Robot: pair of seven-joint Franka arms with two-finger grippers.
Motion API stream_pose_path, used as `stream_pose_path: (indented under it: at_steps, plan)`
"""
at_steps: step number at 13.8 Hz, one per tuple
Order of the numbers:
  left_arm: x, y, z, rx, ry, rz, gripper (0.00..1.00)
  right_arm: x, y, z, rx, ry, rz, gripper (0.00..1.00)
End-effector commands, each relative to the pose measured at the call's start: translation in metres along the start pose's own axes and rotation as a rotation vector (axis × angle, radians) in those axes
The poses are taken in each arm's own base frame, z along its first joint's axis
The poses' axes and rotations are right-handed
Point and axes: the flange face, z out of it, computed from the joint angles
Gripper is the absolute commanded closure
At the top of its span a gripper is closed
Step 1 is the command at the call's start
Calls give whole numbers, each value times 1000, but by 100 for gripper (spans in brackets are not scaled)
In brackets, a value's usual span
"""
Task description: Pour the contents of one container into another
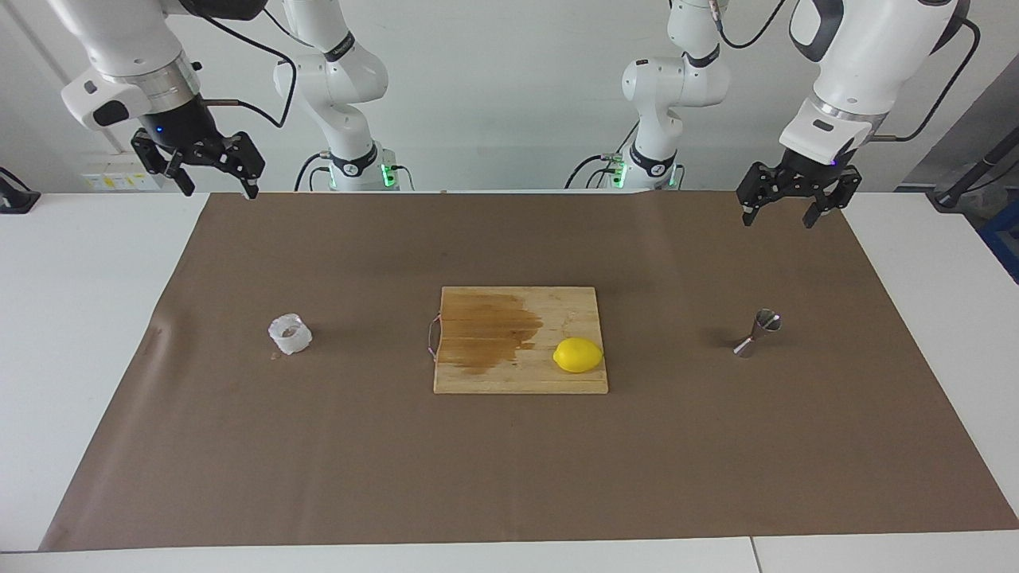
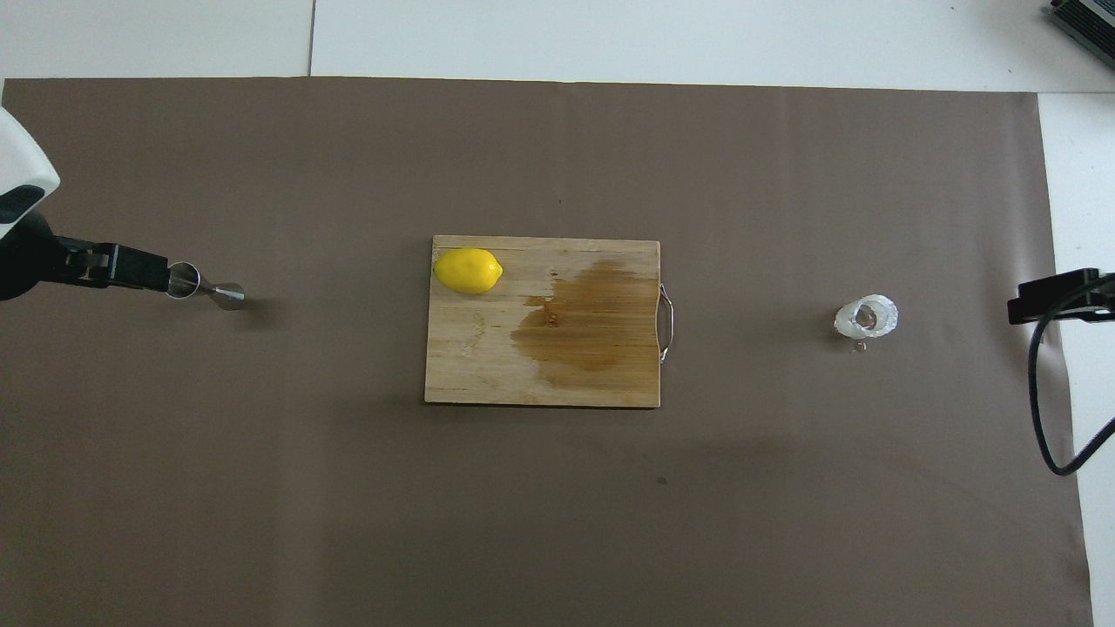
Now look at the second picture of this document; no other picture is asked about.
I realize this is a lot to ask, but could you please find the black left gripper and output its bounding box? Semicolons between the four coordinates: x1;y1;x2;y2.
0;213;172;302

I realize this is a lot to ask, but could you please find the steel double jigger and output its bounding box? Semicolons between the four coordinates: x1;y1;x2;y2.
166;261;246;311

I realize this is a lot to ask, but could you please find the small clear glass cup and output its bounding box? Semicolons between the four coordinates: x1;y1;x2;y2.
834;294;899;340

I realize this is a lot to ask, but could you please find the brown paper table mat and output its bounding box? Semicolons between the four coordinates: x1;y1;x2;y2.
0;77;1094;627

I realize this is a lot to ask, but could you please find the black ribbed device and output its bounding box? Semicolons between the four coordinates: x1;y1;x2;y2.
1045;0;1115;49

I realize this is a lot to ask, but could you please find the yellow lemon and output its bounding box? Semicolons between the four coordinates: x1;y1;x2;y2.
434;248;504;295

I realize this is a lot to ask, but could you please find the wooden cutting board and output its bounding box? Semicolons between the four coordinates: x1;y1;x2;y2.
424;235;676;408

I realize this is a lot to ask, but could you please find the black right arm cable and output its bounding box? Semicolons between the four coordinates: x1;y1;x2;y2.
1028;274;1115;476

